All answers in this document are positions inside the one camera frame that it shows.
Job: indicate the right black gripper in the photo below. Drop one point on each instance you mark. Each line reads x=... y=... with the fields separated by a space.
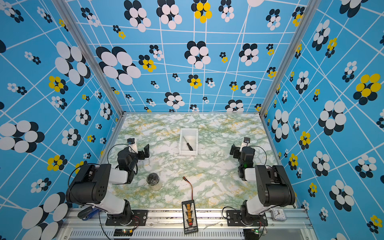
x=236 y=155

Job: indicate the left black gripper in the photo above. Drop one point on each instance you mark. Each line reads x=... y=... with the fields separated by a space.
x=139 y=155

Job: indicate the black handle screwdriver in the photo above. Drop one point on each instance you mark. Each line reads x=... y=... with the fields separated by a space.
x=188 y=144

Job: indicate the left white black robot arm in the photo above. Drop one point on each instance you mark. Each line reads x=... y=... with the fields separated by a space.
x=90 y=188

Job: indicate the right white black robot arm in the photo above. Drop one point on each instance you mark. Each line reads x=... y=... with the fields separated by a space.
x=273 y=186

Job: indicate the white plastic bin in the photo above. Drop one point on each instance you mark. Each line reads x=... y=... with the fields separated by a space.
x=189 y=142

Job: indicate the clear jar black lid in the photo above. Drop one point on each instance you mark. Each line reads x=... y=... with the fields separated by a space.
x=154 y=181

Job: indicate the small white alarm clock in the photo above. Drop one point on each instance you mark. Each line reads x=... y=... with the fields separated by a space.
x=278 y=214

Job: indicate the black battery checker device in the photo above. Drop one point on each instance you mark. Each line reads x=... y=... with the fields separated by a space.
x=189 y=217

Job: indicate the right controller circuit board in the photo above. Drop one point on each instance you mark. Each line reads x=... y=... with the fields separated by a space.
x=251 y=234

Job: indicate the controller circuit board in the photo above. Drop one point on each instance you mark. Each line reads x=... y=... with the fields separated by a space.
x=123 y=233
x=251 y=234

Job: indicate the left controller circuit board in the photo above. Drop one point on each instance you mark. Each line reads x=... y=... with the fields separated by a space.
x=123 y=233

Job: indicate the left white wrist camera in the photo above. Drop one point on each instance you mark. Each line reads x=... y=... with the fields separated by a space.
x=132 y=145

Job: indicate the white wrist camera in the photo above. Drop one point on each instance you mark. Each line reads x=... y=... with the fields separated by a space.
x=132 y=145
x=245 y=143

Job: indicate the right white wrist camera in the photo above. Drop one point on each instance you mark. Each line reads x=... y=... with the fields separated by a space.
x=245 y=143

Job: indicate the red black wire lead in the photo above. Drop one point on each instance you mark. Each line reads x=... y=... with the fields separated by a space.
x=192 y=192

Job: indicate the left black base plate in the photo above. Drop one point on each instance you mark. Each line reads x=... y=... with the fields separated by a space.
x=134 y=218

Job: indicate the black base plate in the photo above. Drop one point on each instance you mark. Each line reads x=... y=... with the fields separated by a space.
x=134 y=218
x=237 y=218

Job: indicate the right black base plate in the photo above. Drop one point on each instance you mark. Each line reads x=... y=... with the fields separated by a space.
x=237 y=218

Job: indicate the aluminium frame rail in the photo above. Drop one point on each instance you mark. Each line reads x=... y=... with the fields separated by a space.
x=170 y=224

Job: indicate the blue black clamp handle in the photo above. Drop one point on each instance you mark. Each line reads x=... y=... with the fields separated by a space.
x=88 y=213

